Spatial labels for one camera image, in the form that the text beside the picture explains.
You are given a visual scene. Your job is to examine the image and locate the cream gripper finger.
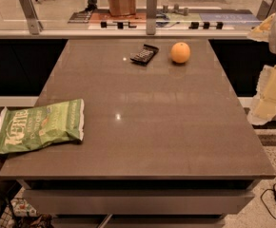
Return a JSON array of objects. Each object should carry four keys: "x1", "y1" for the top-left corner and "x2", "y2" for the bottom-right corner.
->
[
  {"x1": 247, "y1": 14, "x2": 274, "y2": 42},
  {"x1": 247, "y1": 65, "x2": 276, "y2": 125}
]

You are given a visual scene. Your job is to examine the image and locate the orange fruit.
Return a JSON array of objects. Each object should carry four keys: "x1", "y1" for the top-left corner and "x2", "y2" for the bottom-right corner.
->
[{"x1": 170, "y1": 42, "x2": 190, "y2": 64}]

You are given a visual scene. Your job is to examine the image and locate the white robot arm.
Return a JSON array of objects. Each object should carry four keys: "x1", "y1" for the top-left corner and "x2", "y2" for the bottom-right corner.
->
[{"x1": 247, "y1": 12, "x2": 276, "y2": 125}]

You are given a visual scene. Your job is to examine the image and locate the green jalapeno chip bag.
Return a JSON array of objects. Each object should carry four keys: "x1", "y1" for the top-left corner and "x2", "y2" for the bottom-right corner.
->
[{"x1": 0, "y1": 99, "x2": 85, "y2": 155}]

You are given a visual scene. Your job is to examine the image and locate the colourful floor mat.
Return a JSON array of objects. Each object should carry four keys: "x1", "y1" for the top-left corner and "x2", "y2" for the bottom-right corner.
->
[{"x1": 68, "y1": 8, "x2": 261, "y2": 29}]

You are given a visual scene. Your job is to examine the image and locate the centre metal glass post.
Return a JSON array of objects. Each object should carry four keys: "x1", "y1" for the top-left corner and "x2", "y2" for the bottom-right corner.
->
[{"x1": 146, "y1": 0, "x2": 157, "y2": 35}]

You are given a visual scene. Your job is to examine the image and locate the left metal glass post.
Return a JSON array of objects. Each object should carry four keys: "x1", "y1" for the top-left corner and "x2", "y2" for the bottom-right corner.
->
[{"x1": 19, "y1": 0, "x2": 43, "y2": 35}]

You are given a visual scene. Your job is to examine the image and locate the wire basket with snack bags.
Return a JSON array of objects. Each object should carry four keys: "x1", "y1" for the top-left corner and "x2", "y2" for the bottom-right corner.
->
[{"x1": 0, "y1": 181, "x2": 54, "y2": 228}]

